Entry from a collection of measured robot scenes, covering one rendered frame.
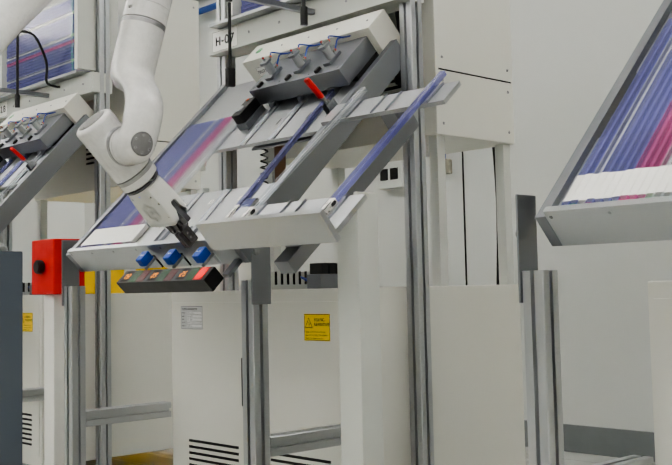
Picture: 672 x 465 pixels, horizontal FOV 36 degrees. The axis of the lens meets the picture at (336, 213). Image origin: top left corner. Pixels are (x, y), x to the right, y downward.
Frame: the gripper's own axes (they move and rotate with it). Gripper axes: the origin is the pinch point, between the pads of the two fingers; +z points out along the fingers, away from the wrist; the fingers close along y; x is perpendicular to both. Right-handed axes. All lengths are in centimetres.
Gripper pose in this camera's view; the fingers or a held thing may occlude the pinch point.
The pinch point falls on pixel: (186, 236)
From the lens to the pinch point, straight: 217.5
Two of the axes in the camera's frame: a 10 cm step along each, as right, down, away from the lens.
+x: 5.0, -6.8, 5.4
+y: 6.8, -0.7, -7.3
